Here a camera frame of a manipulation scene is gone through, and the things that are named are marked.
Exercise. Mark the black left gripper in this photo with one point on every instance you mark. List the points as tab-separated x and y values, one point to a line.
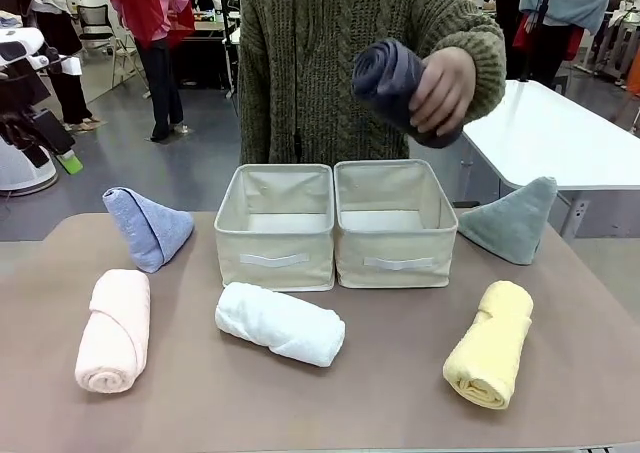
25	103

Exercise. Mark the grey mesh office chair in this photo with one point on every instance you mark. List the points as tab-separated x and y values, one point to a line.
100	23

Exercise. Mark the left forearm olive knit sleeve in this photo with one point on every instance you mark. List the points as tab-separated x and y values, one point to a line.
482	48

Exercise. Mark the person in olive knit sweater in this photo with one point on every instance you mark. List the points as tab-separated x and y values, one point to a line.
300	63

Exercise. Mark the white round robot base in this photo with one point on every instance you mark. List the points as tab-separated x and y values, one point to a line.
17	170

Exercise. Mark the white side table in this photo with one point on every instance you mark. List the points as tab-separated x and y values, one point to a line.
555	133

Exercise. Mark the bystander in red garment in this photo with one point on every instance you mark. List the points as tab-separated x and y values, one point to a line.
160	48

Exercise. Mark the person's left hand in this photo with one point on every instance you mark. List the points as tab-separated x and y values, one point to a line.
445	90

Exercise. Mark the beige fabric storage box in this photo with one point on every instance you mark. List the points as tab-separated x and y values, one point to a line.
272	258
400	268

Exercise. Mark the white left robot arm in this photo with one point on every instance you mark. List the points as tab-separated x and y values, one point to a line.
20	40

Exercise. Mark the grey-green cone-folded towel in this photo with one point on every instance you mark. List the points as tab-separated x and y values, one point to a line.
515	223

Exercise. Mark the pink rolled towel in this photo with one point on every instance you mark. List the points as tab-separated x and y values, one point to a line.
115	333

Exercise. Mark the dark grey towel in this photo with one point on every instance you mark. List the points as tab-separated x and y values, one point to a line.
380	70

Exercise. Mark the blue cone-folded towel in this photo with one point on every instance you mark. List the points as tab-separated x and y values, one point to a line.
150	233

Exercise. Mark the white rolled towel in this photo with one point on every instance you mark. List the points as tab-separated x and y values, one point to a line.
280	325

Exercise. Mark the bystander in black trousers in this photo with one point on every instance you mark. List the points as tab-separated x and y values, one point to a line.
70	73

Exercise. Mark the bystander in light blue sweater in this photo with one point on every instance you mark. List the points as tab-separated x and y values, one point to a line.
560	3

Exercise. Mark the yellow rolled towel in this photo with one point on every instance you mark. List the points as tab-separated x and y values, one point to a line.
490	353

